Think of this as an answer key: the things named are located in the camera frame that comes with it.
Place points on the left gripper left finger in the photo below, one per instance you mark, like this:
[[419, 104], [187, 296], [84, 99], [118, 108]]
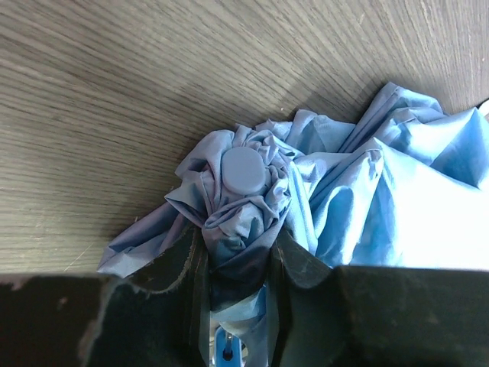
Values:
[[159, 316]]

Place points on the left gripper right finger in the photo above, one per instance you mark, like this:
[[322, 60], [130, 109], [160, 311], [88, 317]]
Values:
[[372, 316]]

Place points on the light blue folding umbrella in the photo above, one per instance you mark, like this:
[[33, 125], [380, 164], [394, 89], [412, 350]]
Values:
[[406, 186]]

